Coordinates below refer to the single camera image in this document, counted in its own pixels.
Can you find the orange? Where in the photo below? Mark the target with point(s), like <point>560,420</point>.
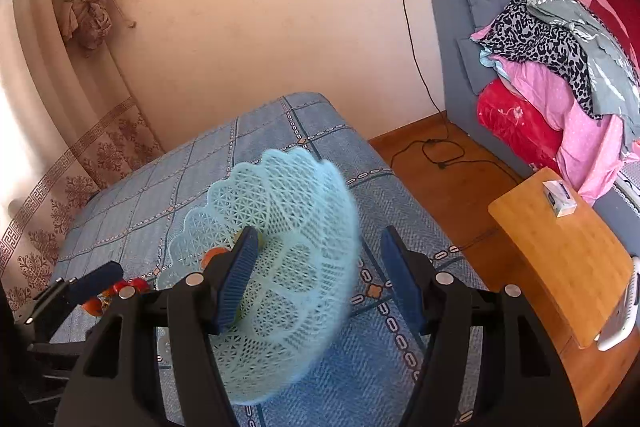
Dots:
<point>215,255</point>

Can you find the grey floral quilt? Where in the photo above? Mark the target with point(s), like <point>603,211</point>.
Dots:
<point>600,52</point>

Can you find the red tomato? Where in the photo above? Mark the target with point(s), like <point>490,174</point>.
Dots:
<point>139,283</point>
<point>94,306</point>

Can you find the leopard print cloth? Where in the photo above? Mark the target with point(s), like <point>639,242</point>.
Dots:
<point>540,42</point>

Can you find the patterned beige curtain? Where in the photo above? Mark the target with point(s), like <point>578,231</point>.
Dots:
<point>50,187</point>

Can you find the small white box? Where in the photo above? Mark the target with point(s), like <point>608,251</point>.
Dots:
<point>560,199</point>

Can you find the light blue lattice plastic basket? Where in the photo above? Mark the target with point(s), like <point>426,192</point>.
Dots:
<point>300,232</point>

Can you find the grey striped cloth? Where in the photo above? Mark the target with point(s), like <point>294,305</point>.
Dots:
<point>629,187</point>

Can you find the pile of clothes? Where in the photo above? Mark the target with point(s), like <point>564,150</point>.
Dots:
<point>580,142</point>

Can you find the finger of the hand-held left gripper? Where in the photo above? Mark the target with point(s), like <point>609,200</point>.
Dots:
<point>95,279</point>

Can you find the grey upholstered sofa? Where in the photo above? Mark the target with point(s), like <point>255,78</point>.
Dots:
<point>450,57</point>

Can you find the small grey cushion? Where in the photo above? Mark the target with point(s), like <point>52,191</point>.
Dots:
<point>470,67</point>

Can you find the red blanket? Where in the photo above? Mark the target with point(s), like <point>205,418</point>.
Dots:
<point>515,122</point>

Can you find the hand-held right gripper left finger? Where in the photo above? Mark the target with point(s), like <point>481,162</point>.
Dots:
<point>237,277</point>

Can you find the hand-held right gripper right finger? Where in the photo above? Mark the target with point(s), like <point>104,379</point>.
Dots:
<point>400,277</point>

